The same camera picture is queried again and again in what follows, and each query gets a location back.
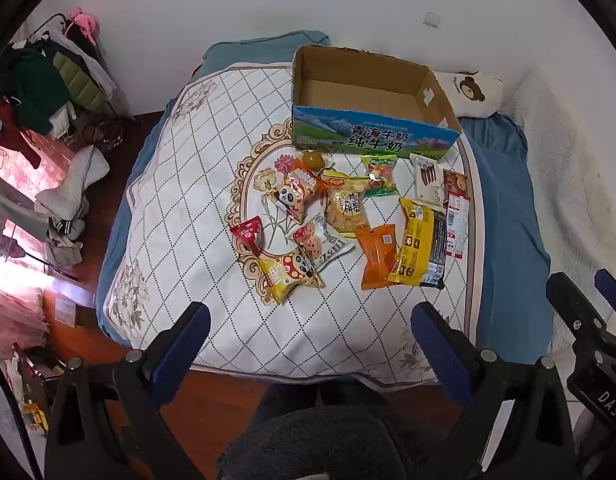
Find brown snack packet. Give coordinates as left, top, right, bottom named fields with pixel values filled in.
left=442, top=169, right=468, bottom=196

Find blue pillow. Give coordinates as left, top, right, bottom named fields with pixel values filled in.
left=195, top=30, right=333, bottom=79

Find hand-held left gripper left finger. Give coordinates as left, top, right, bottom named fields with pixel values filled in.
left=44, top=301, right=212, bottom=480

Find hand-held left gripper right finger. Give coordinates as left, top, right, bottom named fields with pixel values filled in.
left=410, top=301, right=578, bottom=480

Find white chocolate stick packet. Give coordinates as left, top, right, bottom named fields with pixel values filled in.
left=409, top=152, right=447, bottom=211

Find white packet with red label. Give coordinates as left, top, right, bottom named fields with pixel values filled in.
left=445, top=191, right=471, bottom=260

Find red and white snack packet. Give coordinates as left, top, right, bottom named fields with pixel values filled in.
left=293, top=222, right=325, bottom=261

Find large yellow snack packet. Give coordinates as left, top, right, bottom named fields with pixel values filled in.
left=388, top=197, right=435, bottom=286

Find dark green garment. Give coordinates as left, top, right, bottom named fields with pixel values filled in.
left=8, top=50, right=71, bottom=136

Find white quilted bed cover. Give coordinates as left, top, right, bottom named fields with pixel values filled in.
left=97, top=62, right=483, bottom=388

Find pink plush toy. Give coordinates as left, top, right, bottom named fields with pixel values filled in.
left=68, top=7, right=99, bottom=43

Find small yellow snack packet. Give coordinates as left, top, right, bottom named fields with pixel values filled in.
left=256, top=256, right=299, bottom=306

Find black snack packet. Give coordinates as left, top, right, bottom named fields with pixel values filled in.
left=420, top=210, right=449, bottom=289

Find grey cloth heap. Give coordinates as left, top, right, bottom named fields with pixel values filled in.
left=44, top=217, right=86, bottom=267

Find brown sandals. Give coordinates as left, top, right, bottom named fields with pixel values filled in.
left=80, top=117, right=136, bottom=148

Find pink lace curtain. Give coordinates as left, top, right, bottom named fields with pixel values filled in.
left=0, top=140, right=64, bottom=351

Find plain orange snack packet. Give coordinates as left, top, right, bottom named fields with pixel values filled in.
left=354, top=224, right=399, bottom=291

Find cardboard box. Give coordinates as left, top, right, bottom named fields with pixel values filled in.
left=291, top=45, right=461, bottom=161

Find clothes rack with garments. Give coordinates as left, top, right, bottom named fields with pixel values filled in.
left=63, top=35, right=116, bottom=98

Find silver striped snack packet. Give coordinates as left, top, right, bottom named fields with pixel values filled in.
left=308, top=215, right=356, bottom=271

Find red triangular snack packet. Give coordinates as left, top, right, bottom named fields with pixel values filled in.
left=230, top=216, right=265, bottom=256

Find dark red garment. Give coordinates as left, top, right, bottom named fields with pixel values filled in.
left=0, top=100, right=44, bottom=171

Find white cloth heap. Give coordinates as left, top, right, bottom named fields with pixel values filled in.
left=34, top=145, right=111, bottom=221

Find round brown jelly cup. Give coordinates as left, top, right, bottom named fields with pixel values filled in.
left=296, top=149, right=335, bottom=171

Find red panda snack packet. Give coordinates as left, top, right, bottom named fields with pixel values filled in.
left=279, top=252, right=326, bottom=289

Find blue bedsheet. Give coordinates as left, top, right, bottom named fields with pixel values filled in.
left=95, top=110, right=553, bottom=351

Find person's dark fleece trousers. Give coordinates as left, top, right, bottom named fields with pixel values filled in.
left=215, top=380, right=488, bottom=480

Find olive green padded vest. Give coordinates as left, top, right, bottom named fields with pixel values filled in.
left=53, top=50, right=109, bottom=111

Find white bear print pillow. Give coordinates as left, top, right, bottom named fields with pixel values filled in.
left=430, top=69, right=506, bottom=120

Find orange panda snack packet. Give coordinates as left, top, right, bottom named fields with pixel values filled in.
left=272, top=166, right=330, bottom=225

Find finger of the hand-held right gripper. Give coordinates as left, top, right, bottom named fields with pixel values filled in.
left=594, top=268, right=616, bottom=319
left=545, top=271, right=616, bottom=346

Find yellow biscuit packet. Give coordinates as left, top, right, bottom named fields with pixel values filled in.
left=322, top=170, right=371, bottom=238

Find green candy packet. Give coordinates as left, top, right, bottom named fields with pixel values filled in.
left=360, top=154, right=399, bottom=197

